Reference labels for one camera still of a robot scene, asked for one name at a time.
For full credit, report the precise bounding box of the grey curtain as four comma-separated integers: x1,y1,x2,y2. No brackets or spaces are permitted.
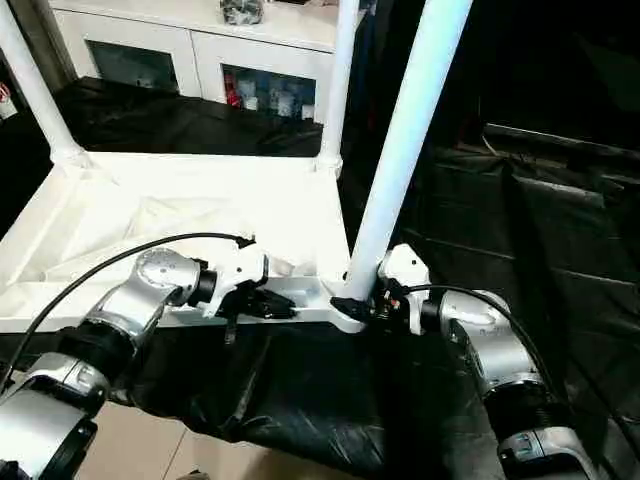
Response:
19,0,77,82

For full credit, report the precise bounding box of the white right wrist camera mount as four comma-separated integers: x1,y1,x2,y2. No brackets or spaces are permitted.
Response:
376,243,432,335

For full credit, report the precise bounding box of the long black bar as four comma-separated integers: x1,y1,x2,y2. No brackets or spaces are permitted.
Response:
483,122,640,152

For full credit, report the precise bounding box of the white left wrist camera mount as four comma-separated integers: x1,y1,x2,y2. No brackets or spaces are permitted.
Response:
201,233,272,320

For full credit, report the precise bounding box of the white plastic table leg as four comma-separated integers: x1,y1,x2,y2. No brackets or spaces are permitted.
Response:
319,0,362,171
0,0,87,167
347,0,475,302

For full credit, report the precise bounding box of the black glossy mat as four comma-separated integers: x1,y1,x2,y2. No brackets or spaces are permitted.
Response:
0,74,640,480

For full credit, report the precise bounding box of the white plastic table top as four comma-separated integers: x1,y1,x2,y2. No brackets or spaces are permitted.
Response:
0,149,372,337

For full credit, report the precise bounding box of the black left wrist camera cable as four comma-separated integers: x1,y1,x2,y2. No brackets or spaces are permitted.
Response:
0,231,257,397

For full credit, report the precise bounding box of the dark blue hanging cloth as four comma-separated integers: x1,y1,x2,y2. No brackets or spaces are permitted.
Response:
352,0,382,132

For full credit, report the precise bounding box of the white cabinet with glass doors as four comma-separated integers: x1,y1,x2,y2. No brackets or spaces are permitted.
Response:
52,0,347,125

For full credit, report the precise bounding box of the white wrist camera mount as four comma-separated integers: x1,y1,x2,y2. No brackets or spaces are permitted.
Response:
201,233,272,320
376,243,432,335

